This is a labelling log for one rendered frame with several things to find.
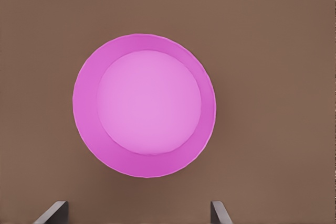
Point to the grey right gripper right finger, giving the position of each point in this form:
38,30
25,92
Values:
220,214

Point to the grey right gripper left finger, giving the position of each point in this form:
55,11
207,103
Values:
54,214

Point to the pink plate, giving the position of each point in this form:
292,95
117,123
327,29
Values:
147,103

